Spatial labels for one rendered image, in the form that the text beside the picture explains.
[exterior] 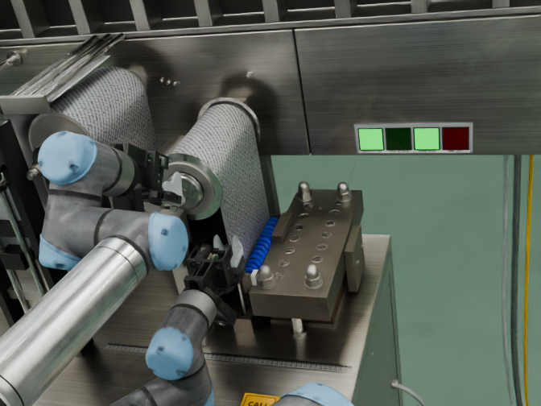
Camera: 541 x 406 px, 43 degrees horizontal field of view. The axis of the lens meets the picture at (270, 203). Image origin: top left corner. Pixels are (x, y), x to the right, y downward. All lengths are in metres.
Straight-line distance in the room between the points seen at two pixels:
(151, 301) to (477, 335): 1.48
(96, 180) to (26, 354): 0.32
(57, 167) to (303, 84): 0.69
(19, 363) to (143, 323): 0.84
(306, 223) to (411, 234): 1.78
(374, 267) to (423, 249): 1.59
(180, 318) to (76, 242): 0.27
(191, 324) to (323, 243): 0.43
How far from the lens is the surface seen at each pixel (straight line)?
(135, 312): 1.64
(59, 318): 0.82
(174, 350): 1.15
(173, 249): 0.93
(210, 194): 1.32
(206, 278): 1.25
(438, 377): 2.62
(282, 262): 1.47
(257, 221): 1.54
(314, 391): 0.90
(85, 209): 1.00
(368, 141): 1.55
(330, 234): 1.53
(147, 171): 1.18
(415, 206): 3.51
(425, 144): 1.54
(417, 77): 1.49
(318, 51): 1.50
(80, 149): 0.99
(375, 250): 1.68
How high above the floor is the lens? 1.88
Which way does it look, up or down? 31 degrees down
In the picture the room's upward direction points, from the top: 10 degrees counter-clockwise
